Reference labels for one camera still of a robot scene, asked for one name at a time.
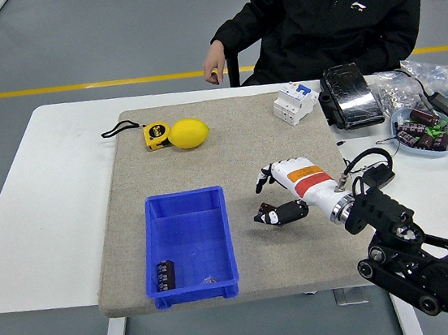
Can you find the grey-brown mat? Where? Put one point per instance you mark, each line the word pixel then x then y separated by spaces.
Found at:
pixel 226 155

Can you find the small metal scrap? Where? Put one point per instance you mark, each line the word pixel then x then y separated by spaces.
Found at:
pixel 210 278

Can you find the plastic bag of metal washers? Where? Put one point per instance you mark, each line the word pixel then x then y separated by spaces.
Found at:
pixel 392 91

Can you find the grey metal floor plate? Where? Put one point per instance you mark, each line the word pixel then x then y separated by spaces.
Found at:
pixel 350 296

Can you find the person's hand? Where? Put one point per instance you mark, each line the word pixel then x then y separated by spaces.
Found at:
pixel 214 62

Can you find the yellow tape measure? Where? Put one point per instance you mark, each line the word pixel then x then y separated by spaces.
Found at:
pixel 155 137

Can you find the yellow lemon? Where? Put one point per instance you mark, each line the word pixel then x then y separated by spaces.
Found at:
pixel 188 133

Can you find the plastic bag of blue parts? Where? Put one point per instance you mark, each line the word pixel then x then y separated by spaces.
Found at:
pixel 437 76

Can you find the white circuit breaker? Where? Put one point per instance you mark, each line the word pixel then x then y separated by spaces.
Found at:
pixel 294 105

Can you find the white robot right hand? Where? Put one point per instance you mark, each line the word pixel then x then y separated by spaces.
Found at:
pixel 305 178

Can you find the black chair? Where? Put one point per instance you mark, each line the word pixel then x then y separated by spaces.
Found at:
pixel 233 68

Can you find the person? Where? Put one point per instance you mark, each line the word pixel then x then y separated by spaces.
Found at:
pixel 332 19

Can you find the light blue bowl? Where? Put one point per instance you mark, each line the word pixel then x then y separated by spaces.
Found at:
pixel 403 114

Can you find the dark brown cylindrical battery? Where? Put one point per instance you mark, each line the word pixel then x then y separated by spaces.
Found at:
pixel 424 116
pixel 407 138
pixel 442 141
pixel 267 208
pixel 166 276
pixel 425 141
pixel 413 128

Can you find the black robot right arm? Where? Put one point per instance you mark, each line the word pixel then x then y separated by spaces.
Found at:
pixel 380 205

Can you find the black wrapped case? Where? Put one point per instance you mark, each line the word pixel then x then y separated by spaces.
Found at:
pixel 348 97

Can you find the black power adapter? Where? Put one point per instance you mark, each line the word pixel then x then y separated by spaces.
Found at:
pixel 445 105

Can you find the blue plastic box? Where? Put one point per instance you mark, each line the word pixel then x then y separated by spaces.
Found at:
pixel 189 237

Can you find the green terminal block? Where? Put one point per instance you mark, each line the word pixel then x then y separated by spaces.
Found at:
pixel 434 131

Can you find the black plug box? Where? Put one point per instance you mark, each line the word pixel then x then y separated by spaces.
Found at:
pixel 378 177

